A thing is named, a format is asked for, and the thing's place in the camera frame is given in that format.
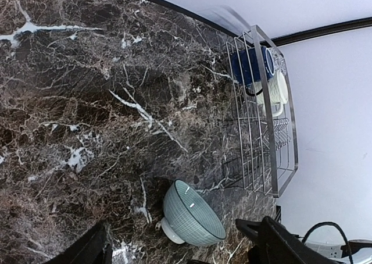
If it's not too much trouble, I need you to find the pale green bowl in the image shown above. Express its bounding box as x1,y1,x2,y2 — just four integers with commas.
160,179,227,247

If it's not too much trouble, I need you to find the cream ribbed mug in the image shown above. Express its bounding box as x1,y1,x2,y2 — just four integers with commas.
254,70,289,117

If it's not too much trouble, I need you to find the clear drinking glass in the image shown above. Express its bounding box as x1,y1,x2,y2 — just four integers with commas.
269,47,287,76

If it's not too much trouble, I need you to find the right black frame post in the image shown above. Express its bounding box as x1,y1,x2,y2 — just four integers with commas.
271,17,372,47

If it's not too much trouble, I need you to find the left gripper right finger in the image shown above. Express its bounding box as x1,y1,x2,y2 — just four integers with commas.
235,216,333,264

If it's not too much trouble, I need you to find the wire dish rack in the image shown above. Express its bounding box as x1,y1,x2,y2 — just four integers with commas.
223,25,298,198

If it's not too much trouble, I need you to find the dark blue mug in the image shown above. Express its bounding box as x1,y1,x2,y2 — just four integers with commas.
231,46,275,85

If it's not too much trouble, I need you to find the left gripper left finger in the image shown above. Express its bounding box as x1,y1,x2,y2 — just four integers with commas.
49,222,113,264

